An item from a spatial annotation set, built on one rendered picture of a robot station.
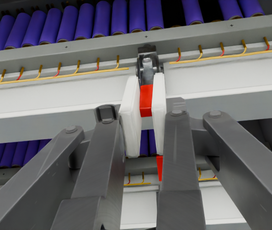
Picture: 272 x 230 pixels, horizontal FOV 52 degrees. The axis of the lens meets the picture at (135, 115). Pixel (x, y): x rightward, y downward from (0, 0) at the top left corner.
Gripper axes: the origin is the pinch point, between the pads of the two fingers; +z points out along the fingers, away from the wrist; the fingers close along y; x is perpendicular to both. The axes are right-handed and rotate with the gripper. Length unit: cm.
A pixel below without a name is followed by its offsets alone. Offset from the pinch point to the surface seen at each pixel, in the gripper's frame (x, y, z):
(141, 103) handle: -0.1, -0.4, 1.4
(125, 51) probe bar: 2.1, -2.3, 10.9
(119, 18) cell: 5.1, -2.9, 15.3
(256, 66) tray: -0.7, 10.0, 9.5
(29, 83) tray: 0.1, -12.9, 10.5
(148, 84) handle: 0.3, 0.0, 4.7
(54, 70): 1.1, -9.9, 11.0
